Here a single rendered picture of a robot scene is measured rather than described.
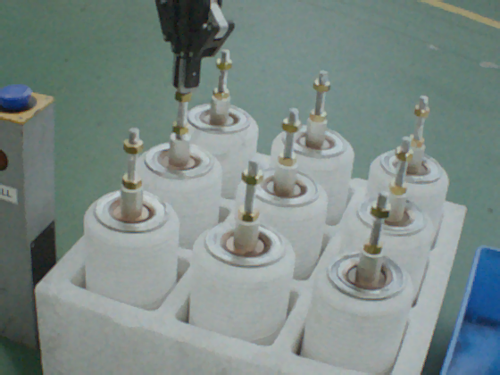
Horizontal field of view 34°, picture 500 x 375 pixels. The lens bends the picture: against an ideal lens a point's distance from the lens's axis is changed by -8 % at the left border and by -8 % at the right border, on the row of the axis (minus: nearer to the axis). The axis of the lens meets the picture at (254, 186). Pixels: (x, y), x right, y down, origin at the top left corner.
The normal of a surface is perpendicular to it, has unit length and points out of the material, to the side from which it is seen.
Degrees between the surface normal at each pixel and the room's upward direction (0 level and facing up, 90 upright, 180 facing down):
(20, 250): 90
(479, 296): 88
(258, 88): 0
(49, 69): 0
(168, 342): 90
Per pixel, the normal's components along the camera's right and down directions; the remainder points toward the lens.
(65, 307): -0.33, 0.44
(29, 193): 0.94, 0.24
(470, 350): 0.10, -0.87
